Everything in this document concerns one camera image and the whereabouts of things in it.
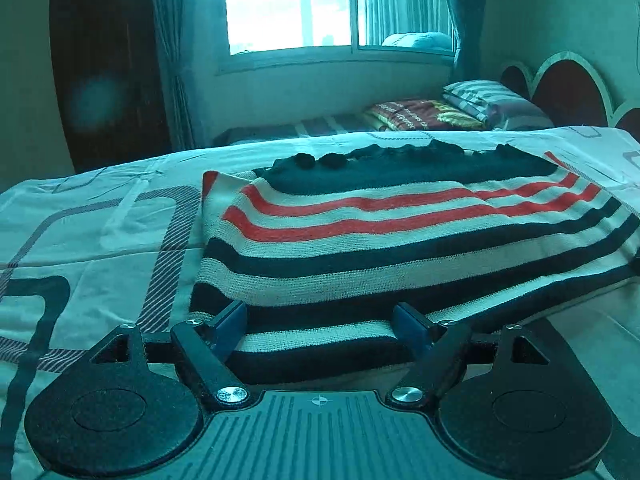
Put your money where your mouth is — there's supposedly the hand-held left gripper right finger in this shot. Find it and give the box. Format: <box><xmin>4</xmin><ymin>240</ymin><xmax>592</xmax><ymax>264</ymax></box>
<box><xmin>387</xmin><ymin>302</ymin><xmax>552</xmax><ymax>407</ymax></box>

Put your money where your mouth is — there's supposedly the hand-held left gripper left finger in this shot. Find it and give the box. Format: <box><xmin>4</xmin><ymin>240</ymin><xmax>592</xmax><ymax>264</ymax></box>
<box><xmin>87</xmin><ymin>301</ymin><xmax>252</xmax><ymax>408</ymax></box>

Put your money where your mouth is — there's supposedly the striped knit sweater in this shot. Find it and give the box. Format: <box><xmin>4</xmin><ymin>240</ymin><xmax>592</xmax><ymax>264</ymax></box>
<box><xmin>187</xmin><ymin>142</ymin><xmax>640</xmax><ymax>386</ymax></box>

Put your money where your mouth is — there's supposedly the red printed pillow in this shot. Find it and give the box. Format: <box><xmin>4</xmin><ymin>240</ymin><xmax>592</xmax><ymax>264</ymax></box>
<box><xmin>362</xmin><ymin>99</ymin><xmax>486</xmax><ymax>132</ymax></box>

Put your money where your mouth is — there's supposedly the striped pillow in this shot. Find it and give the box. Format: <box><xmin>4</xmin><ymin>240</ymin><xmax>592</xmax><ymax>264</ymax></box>
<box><xmin>442</xmin><ymin>80</ymin><xmax>555</xmax><ymax>131</ymax></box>

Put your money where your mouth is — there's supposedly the scalloped red headboard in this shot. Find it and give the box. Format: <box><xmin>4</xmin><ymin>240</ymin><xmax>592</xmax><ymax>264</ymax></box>
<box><xmin>500</xmin><ymin>51</ymin><xmax>640</xmax><ymax>136</ymax></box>

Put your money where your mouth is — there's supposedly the folded quilt on windowsill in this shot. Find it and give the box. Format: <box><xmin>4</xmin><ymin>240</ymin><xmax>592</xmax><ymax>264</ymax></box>
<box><xmin>381</xmin><ymin>31</ymin><xmax>453</xmax><ymax>52</ymax></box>

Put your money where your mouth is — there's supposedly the teal curtain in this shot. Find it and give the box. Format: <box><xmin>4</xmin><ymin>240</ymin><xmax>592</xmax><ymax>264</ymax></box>
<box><xmin>437</xmin><ymin>0</ymin><xmax>493</xmax><ymax>83</ymax></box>
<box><xmin>150</xmin><ymin>0</ymin><xmax>231</xmax><ymax>151</ymax></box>

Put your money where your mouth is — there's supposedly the dark wooden door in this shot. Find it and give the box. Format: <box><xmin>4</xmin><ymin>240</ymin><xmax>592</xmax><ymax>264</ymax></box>
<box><xmin>50</xmin><ymin>0</ymin><xmax>173</xmax><ymax>173</ymax></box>

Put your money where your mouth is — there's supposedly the sheer window curtain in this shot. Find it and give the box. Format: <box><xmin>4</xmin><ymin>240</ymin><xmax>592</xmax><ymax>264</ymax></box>
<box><xmin>360</xmin><ymin>0</ymin><xmax>453</xmax><ymax>48</ymax></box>

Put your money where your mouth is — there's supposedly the window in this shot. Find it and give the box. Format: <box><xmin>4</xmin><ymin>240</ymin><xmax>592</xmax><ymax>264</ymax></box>
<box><xmin>215</xmin><ymin>0</ymin><xmax>458</xmax><ymax>76</ymax></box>

